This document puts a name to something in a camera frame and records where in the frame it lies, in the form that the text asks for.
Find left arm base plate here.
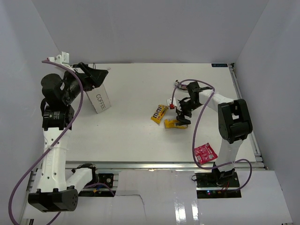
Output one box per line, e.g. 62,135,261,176
79,173,116,197

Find aluminium table frame rail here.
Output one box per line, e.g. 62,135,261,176
65,161,265,170

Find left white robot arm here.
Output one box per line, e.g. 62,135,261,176
28,62,108,212

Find blue label right corner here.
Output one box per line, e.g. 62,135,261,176
211,63,228,68

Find yellow snack packet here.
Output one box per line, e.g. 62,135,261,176
164,119,188,129

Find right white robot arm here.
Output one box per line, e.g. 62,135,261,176
169,79,253,187

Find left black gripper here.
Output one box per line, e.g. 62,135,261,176
62,62,108,105

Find red candy packet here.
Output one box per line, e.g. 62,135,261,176
194,143,218,165

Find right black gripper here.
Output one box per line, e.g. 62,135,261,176
176,99,203,126

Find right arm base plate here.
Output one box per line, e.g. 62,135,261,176
191,172,242,199

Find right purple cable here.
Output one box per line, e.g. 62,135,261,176
172,79,253,194

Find yellow M&M's packet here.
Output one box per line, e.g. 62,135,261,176
150,105,169,124

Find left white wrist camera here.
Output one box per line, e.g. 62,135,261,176
47,52,70,65

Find brown torn snack wrapper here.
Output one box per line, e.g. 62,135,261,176
174,80,188,92

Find white coffee paper bag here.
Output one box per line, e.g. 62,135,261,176
85,62,113,114

